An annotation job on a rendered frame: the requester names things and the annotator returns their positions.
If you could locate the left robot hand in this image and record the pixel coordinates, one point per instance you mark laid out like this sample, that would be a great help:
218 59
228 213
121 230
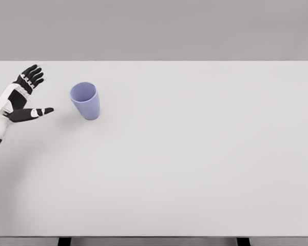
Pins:
12 98

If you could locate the lavender plastic cup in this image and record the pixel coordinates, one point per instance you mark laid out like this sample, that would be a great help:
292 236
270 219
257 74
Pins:
88 103

